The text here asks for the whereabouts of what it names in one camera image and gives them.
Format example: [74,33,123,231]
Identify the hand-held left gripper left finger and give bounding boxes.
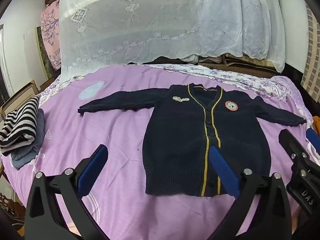
[24,144,110,240]

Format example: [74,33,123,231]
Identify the navy knit cardigan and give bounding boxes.
[78,84,307,197]

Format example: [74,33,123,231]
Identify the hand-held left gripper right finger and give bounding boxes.
[209,145,293,240]

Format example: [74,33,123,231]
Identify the dark patterned panel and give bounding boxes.
[36,26,54,80]

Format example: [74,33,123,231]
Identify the brown folded blankets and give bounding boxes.
[200,52,283,79]

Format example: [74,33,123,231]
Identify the pale pink zippered bag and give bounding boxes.
[200,55,223,64]

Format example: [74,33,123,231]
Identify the pink floral cloth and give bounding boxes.
[40,0,62,70]

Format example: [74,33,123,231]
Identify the white cloth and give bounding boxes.
[306,120,320,167]

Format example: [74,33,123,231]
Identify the purple bedsheet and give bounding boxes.
[0,65,315,240]

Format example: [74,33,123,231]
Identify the black white striped folded garment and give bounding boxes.
[0,95,40,155]

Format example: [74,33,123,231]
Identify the white purple floral quilt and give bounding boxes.
[147,64,295,103]

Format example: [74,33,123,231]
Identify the white lace cover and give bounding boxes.
[59,0,287,77]

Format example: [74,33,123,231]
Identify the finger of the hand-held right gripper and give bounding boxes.
[279,129,310,165]
[306,127,320,154]

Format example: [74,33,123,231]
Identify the grey blue folded garment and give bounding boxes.
[10,109,45,169]

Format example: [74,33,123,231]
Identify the beige checkered cloth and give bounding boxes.
[300,5,320,100]

